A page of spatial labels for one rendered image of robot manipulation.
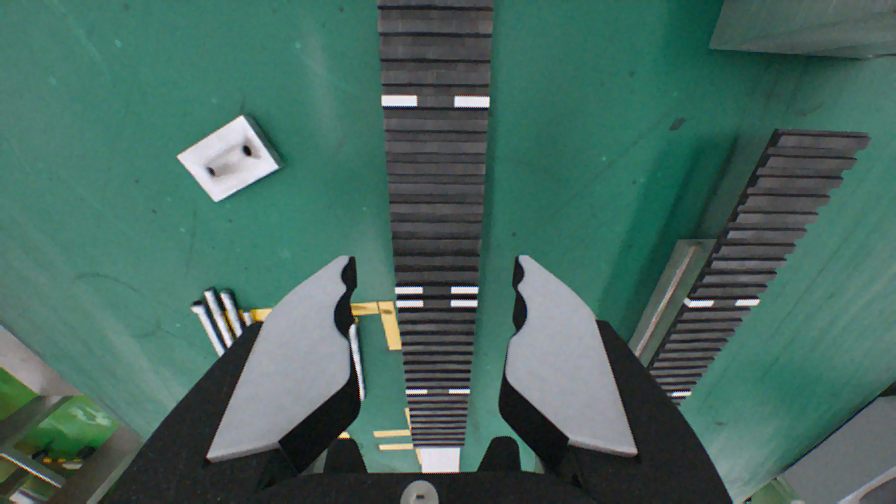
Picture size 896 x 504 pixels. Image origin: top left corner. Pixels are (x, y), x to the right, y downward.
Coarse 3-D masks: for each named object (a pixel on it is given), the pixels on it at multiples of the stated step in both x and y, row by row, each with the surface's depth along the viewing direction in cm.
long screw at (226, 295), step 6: (222, 294) 19; (228, 294) 19; (228, 300) 20; (228, 306) 20; (234, 306) 20; (228, 312) 20; (234, 312) 20; (234, 318) 20; (234, 324) 21; (240, 324) 21; (240, 330) 21
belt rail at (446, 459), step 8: (448, 448) 26; (456, 448) 26; (424, 456) 27; (432, 456) 27; (440, 456) 27; (448, 456) 27; (456, 456) 27; (424, 464) 28; (432, 464) 28; (440, 464) 28; (448, 464) 28; (456, 464) 28
